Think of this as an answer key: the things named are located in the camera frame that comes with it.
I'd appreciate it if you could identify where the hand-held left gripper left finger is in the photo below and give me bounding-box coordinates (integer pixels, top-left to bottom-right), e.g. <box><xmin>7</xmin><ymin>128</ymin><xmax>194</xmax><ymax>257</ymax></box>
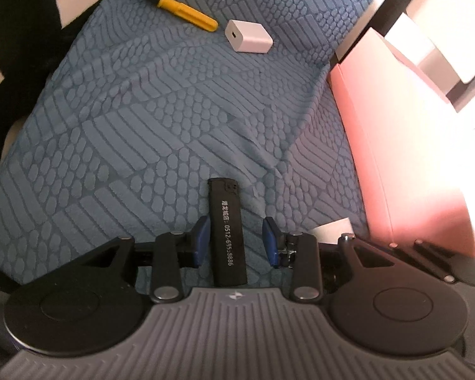
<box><xmin>73</xmin><ymin>216</ymin><xmax>211</xmax><ymax>305</ymax></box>

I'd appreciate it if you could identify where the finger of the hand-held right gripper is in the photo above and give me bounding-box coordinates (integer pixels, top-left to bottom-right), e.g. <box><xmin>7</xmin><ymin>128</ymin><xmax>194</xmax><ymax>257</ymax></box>
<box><xmin>391</xmin><ymin>239</ymin><xmax>475</xmax><ymax>286</ymax></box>

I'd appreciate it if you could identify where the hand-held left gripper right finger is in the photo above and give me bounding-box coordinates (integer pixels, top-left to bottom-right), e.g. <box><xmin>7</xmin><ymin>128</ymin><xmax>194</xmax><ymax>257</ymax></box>
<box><xmin>262</xmin><ymin>217</ymin><xmax>408</xmax><ymax>302</ymax></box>

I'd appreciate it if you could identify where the black lighter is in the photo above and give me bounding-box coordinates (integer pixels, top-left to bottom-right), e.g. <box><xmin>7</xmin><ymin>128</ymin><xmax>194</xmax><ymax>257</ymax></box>
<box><xmin>207</xmin><ymin>177</ymin><xmax>249</xmax><ymax>287</ymax></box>

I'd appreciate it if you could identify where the pink shoe box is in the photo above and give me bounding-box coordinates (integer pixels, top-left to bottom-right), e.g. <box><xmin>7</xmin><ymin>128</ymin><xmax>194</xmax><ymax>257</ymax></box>
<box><xmin>329</xmin><ymin>28</ymin><xmax>475</xmax><ymax>264</ymax></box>

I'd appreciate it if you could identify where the white charger plug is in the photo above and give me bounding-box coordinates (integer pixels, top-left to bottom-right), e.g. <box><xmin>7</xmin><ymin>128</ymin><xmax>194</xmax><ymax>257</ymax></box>
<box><xmin>224</xmin><ymin>19</ymin><xmax>275</xmax><ymax>54</ymax></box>

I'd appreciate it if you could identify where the yellow handled screwdriver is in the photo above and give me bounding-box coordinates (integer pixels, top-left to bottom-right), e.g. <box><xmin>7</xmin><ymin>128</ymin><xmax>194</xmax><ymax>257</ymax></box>
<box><xmin>118</xmin><ymin>0</ymin><xmax>219</xmax><ymax>32</ymax></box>

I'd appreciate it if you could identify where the blue textured chair cover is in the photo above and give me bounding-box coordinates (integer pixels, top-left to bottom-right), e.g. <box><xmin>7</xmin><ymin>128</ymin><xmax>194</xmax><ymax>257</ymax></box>
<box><xmin>0</xmin><ymin>0</ymin><xmax>394</xmax><ymax>286</ymax></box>

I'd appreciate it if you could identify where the white chair with black frame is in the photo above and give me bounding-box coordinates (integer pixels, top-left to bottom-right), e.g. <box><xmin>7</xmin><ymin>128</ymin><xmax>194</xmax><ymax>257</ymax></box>
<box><xmin>334</xmin><ymin>0</ymin><xmax>475</xmax><ymax>111</ymax></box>

